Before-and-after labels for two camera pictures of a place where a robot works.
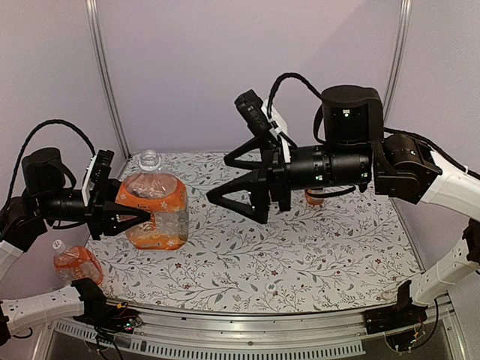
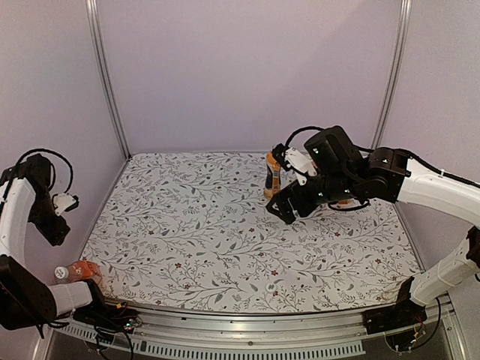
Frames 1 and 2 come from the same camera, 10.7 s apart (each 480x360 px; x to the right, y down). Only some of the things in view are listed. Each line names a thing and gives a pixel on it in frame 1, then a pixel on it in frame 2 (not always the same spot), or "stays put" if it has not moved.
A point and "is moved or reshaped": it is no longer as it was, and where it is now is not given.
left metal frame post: (92, 12) stays put
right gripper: (252, 181) to (291, 191)
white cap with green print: (271, 288) stays put
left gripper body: (94, 215) to (41, 217)
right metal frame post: (397, 58) stays put
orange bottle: (76, 262) is moved or reshaped
